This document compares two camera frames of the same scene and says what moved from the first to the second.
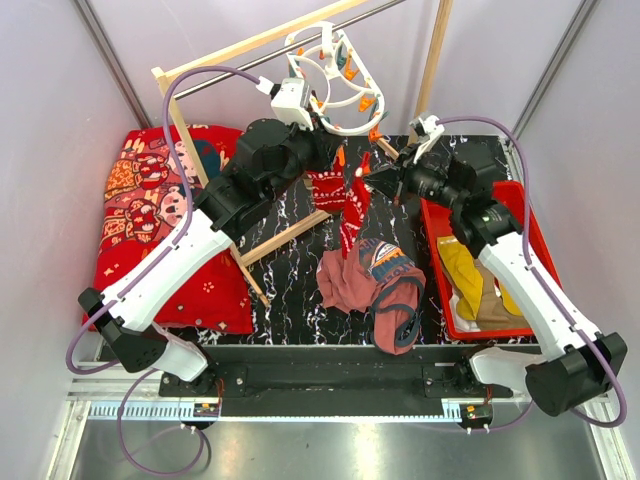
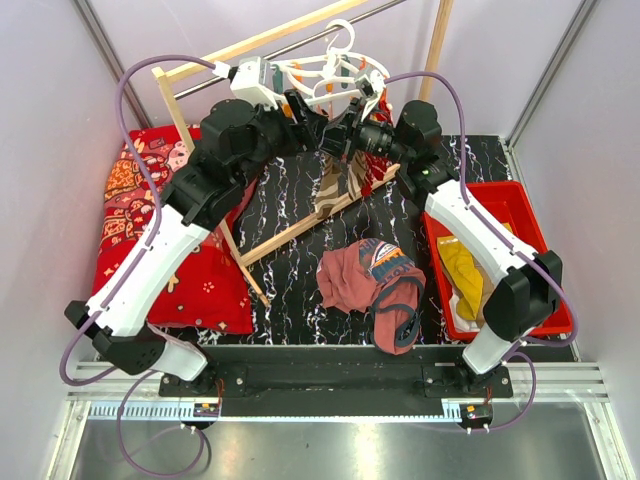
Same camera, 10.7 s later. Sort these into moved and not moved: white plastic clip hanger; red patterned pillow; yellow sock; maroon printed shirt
Moved: white plastic clip hanger
Not moved: red patterned pillow; maroon printed shirt; yellow sock
